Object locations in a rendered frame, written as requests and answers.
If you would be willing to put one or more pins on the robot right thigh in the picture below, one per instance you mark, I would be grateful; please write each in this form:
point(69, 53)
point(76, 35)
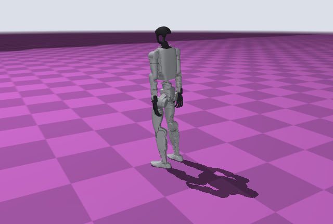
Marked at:
point(169, 113)

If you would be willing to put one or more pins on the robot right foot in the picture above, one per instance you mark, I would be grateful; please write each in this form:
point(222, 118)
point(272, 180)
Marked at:
point(178, 158)

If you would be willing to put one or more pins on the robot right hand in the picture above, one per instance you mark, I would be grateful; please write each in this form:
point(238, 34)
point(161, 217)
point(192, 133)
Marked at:
point(179, 99)

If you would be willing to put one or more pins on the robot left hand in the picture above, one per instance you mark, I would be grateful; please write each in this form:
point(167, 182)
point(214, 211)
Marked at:
point(155, 108)

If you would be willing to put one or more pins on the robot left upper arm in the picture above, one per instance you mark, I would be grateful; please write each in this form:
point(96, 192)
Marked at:
point(153, 57)

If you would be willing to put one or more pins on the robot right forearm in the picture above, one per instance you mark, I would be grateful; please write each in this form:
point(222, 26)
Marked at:
point(178, 82)

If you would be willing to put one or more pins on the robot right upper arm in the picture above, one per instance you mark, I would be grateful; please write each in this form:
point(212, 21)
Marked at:
point(178, 52)

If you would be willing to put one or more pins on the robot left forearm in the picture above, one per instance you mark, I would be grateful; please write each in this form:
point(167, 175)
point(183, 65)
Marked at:
point(153, 86)

